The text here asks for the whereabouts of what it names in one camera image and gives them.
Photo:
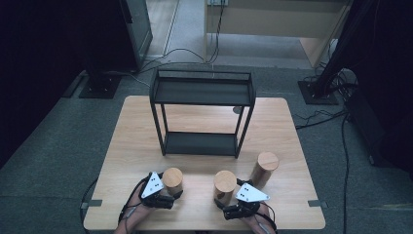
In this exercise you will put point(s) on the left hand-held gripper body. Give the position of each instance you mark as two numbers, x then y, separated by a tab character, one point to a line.
152	188

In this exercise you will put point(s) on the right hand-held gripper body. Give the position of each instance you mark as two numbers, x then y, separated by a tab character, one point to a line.
250	194

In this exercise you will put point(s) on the short jar with wooden lid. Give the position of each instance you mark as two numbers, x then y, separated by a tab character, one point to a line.
172	180

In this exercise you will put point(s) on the medium jar with wooden lid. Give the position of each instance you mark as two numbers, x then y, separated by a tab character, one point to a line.
224	185

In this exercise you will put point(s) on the tall jar with wooden lid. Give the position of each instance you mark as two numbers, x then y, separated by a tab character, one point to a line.
264	169

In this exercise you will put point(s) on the black metal two-tier rack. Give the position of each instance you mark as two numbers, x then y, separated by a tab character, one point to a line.
201	92

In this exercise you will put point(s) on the person's right hand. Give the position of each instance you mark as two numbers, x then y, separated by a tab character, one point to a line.
259	219

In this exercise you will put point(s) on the person's left hand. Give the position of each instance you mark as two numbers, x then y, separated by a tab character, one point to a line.
134	211

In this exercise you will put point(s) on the grey tape strip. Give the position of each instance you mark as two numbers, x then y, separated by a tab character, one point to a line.
317	203
91	203

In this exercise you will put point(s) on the black stand with square base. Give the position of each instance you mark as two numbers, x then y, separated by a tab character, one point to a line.
100	86

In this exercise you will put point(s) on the dark box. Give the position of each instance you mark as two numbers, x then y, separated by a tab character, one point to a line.
373	130

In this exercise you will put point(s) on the grey cabinet panel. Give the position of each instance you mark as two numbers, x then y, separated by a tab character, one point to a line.
139	29

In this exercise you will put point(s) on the light wooden desk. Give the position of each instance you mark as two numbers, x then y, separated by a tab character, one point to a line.
276	19

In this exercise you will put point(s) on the white power strip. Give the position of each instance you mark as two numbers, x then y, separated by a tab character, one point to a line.
217	2

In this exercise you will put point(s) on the black post with square base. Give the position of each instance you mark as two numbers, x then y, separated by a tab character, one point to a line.
319	92

